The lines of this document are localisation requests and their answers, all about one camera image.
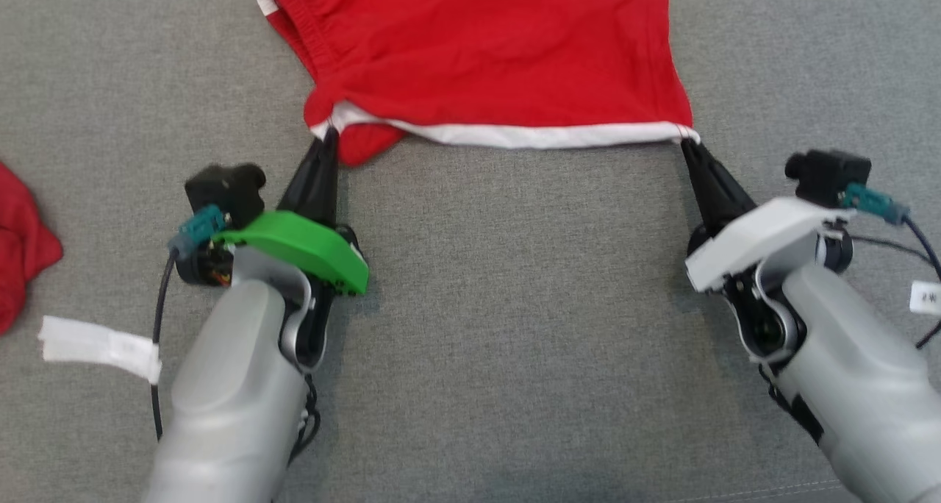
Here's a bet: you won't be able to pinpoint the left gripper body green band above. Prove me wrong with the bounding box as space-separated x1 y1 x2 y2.
175 210 371 372

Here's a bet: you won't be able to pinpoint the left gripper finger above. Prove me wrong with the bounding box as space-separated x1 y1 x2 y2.
323 127 341 226
279 131 332 221

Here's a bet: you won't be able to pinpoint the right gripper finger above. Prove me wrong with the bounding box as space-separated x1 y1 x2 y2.
690 140 759 225
679 140 737 236

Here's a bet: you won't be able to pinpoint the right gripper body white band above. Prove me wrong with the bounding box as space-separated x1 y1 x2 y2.
684 197 858 365

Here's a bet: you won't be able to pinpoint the red shorts white hem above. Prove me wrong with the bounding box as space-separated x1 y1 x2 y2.
253 0 700 168

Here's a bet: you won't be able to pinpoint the red basketball jersey white sleeves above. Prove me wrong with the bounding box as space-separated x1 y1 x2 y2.
0 160 65 337

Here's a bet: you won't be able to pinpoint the left teal plug black cable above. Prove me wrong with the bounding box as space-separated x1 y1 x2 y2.
150 204 229 442

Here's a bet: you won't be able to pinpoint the teal plug black cable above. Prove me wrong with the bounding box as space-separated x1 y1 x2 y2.
150 204 229 442
841 184 941 351

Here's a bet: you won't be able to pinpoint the right teal plug black cable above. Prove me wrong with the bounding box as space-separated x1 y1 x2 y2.
841 184 941 351

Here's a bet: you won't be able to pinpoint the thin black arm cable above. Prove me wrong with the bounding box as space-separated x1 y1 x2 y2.
289 373 322 465

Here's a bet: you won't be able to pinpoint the white right cable label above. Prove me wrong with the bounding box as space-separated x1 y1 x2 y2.
909 280 941 317

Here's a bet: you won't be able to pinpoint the white cable label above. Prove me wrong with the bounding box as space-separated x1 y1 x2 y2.
37 315 163 385
909 280 941 317

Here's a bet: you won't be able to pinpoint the white left cable label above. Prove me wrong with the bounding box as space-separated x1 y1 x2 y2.
37 315 163 385

